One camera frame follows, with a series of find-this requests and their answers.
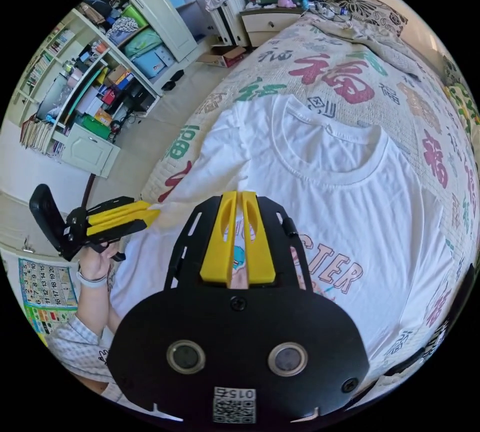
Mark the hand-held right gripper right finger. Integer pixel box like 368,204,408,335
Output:
241,191,279,287

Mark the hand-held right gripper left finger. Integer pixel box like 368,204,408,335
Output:
199,191,238,285

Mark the white printed short sleeve shirt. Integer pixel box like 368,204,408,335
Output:
108,93,455,362

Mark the person's left forearm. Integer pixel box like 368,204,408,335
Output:
76,270,114,336

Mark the person's left hand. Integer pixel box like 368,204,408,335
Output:
78,245,114,282

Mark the white open shelf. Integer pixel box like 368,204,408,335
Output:
14,0,178,180

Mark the cardboard carton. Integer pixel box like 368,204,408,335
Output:
196,45,247,69

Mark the white wardrobe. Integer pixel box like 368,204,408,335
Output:
109,0,213,64

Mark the bed with printed quilt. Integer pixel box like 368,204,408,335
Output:
140,0,480,403

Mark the white ribbed cabinet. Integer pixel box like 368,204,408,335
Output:
205,0,251,47

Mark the cream nightstand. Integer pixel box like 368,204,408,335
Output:
239,0,313,48

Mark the beige crumpled blanket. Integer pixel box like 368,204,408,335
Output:
310,14,425,77

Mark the pillow with black flowers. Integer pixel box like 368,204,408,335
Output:
325,0,410,38

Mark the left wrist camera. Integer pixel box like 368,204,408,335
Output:
28,184,68,250

